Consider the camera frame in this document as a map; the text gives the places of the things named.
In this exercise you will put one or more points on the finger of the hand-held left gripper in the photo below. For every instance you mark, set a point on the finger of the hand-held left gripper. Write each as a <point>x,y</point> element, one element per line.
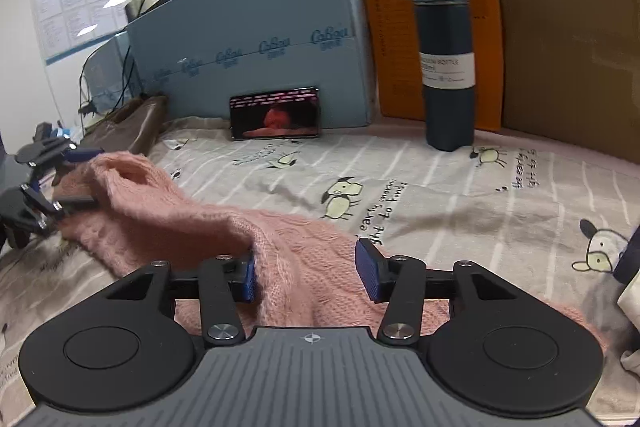
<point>47,147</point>
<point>42,209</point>

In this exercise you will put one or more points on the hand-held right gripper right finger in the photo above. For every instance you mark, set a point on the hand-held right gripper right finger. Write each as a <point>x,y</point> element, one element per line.
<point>367,272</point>

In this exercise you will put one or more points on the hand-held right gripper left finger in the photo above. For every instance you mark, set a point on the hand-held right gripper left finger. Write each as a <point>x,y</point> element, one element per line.
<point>248,279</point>

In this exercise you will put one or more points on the pink knitted sweater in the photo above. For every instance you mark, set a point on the pink knitted sweater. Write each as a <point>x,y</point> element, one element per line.
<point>300,257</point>

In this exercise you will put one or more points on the brown bag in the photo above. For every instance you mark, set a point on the brown bag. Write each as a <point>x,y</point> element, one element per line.
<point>130,122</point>

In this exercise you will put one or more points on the black smartphone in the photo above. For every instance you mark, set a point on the black smartphone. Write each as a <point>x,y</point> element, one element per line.
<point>275,114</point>

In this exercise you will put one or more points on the dark desktop device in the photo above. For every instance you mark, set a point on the dark desktop device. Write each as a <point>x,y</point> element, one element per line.
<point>145,4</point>

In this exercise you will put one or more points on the dark blue vacuum bottle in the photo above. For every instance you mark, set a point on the dark blue vacuum bottle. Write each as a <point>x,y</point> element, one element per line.
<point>447,117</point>

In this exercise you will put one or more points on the orange cardboard box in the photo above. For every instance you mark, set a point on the orange cardboard box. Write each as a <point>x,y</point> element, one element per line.
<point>385,32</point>

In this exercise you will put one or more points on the dark garment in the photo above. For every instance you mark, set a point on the dark garment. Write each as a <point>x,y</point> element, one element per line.
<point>629,257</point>

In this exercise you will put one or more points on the light blue carton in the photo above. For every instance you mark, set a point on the light blue carton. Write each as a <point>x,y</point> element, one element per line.
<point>275,7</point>

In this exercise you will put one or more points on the large brown cardboard box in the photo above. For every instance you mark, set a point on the large brown cardboard box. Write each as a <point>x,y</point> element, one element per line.
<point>560,57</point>

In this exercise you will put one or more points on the wall poster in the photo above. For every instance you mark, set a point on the wall poster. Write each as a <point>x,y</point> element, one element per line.
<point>85,7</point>

